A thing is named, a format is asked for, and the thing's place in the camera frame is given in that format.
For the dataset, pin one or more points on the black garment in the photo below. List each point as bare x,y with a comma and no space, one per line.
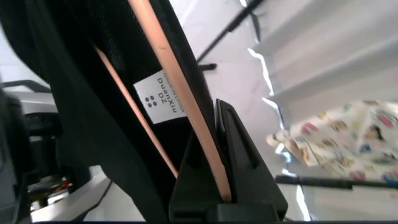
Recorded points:
77,93

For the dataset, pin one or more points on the pink clothes hanger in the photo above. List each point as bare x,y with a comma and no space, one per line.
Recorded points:
174,71

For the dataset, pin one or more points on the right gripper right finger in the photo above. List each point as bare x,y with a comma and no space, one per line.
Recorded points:
248,180

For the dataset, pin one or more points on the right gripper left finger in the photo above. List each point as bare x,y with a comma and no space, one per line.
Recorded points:
189,186

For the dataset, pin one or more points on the white curtain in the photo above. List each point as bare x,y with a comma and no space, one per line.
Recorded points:
326,46

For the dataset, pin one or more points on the cream printed garment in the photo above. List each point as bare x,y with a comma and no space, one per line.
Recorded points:
342,143

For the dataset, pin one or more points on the black clothes rack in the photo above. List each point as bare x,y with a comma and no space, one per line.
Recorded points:
311,181

